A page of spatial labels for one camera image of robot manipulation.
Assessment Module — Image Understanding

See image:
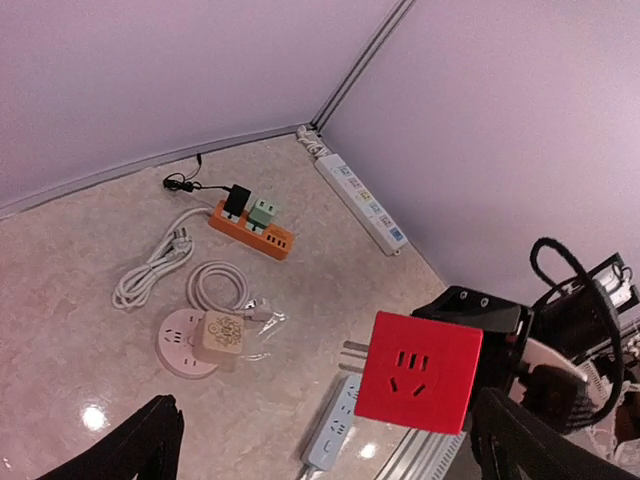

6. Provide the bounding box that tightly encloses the mint green plug adapter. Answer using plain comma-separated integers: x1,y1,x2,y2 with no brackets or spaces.
245,198,278,235

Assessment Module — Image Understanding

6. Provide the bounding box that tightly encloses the black power adapter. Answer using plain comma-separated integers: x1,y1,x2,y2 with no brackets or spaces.
162,153,251,218

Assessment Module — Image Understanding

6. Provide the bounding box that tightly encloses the blue-grey power strip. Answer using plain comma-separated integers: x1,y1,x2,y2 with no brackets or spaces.
299,373,362,479

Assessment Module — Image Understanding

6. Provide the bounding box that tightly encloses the aluminium front rail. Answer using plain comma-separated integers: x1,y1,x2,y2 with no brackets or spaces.
375,429,481,480

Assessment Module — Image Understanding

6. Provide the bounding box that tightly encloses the white power strip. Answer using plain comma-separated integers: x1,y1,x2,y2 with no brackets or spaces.
296,125,408,256

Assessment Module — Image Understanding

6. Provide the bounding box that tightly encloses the red cube socket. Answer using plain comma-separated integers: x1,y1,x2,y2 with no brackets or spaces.
355,311,483,435

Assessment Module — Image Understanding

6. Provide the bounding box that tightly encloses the beige plug adapter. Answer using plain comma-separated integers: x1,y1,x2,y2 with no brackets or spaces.
192,311,245,372

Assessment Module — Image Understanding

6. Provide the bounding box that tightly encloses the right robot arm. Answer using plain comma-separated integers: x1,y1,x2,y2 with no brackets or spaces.
412,237,625,434

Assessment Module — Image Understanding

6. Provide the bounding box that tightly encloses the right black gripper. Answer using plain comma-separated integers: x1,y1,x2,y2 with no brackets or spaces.
411,286,534,390

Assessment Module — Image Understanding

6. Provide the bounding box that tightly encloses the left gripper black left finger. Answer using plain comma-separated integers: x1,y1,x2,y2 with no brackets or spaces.
42,395,184,480

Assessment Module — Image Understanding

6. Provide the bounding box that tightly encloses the orange power strip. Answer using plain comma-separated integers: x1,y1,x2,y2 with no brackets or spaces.
110,198,296,312

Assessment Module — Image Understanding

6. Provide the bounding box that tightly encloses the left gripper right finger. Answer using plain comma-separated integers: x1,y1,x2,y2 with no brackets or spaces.
471,388,634,480

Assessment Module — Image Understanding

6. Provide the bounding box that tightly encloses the pink round power strip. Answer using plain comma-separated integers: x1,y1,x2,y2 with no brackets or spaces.
156,275,279,380

